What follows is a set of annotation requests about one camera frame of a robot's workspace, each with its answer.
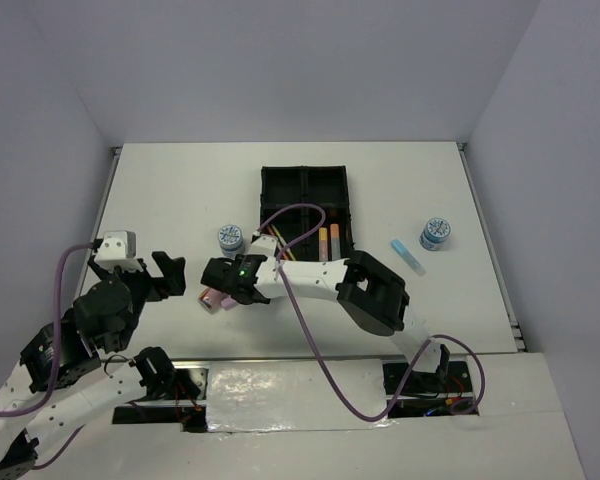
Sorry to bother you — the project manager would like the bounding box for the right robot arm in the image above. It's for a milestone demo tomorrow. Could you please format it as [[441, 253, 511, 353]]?
[[201, 251, 450, 391]]

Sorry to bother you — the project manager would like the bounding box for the pink-capped marker bottle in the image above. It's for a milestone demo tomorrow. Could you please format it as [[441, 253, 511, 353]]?
[[198, 288, 225, 313]]

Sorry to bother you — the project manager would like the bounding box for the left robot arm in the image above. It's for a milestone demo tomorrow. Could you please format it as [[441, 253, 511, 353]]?
[[0, 251, 186, 479]]

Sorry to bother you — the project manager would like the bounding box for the orange-red thin pen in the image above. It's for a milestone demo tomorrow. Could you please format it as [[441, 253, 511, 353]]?
[[267, 224, 297, 261]]

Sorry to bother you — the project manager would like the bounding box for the yellow thin pen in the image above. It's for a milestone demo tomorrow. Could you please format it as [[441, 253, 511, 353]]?
[[271, 225, 297, 261]]

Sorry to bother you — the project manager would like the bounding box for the silver tape sheet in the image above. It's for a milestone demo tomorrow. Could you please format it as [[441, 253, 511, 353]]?
[[206, 361, 391, 433]]

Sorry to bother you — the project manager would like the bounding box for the orange-capped clear highlighter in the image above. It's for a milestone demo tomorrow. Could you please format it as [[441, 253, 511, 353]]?
[[329, 224, 341, 261]]

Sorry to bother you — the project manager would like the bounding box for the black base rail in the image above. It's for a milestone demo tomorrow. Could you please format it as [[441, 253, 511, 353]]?
[[112, 359, 476, 434]]

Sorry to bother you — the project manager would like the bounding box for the blue-lidded jar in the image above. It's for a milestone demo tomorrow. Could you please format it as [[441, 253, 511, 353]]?
[[419, 218, 451, 251], [217, 224, 245, 259]]

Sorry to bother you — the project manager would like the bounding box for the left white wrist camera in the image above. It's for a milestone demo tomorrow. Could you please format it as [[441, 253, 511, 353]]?
[[95, 230, 141, 272]]

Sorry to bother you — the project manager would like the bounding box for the blue-capped highlighter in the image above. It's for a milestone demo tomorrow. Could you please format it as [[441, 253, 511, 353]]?
[[390, 239, 426, 276]]

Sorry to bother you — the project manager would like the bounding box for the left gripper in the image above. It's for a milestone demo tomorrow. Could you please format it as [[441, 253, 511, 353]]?
[[91, 250, 187, 350]]

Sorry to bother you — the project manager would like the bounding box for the purple highlighter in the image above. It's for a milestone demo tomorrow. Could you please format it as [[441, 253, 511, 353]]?
[[221, 296, 237, 310]]

